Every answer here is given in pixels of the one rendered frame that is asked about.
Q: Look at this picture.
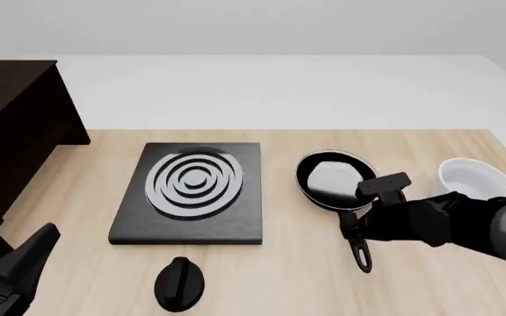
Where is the round black stove knob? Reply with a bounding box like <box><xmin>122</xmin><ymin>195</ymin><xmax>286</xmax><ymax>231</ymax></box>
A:
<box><xmin>154</xmin><ymin>256</ymin><xmax>206</xmax><ymax>312</ymax></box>

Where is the white bowl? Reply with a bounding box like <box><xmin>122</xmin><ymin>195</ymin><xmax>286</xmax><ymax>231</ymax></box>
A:
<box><xmin>430</xmin><ymin>157</ymin><xmax>506</xmax><ymax>205</ymax></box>

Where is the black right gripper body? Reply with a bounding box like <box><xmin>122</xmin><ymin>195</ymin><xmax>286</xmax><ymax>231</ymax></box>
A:
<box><xmin>357</xmin><ymin>200</ymin><xmax>412</xmax><ymax>244</ymax></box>

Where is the dark wooden cabinet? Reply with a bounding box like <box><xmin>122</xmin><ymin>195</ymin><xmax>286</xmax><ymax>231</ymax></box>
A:
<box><xmin>0</xmin><ymin>59</ymin><xmax>92</xmax><ymax>263</ymax></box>

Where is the black frying pan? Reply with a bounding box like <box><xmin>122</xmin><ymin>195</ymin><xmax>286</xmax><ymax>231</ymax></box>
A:
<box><xmin>295</xmin><ymin>150</ymin><xmax>380</xmax><ymax>275</ymax></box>

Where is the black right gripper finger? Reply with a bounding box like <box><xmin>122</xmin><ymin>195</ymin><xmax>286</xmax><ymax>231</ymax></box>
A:
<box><xmin>341</xmin><ymin>212</ymin><xmax>365</xmax><ymax>241</ymax></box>

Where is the flat black stove plate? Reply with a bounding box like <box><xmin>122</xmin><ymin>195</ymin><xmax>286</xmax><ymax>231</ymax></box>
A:
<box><xmin>108</xmin><ymin>141</ymin><xmax>264</xmax><ymax>248</ymax></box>

